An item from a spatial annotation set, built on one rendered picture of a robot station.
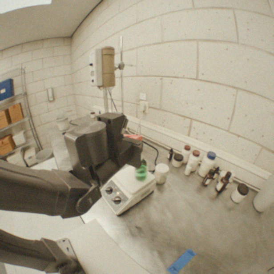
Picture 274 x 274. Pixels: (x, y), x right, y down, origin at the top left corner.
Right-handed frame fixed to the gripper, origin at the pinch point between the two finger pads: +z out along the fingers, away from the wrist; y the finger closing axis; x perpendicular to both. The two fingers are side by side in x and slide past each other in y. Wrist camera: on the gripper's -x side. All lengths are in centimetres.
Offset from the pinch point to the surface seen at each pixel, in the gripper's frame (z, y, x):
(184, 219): -5.5, -23.1, 24.9
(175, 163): 21.7, -10.7, 21.5
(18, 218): -51, 32, 27
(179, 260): -21.6, -26.9, 24.5
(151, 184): -0.1, -6.2, 18.2
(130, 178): -3.0, 1.6, 16.1
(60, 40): 76, 225, -125
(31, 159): -25, 211, 91
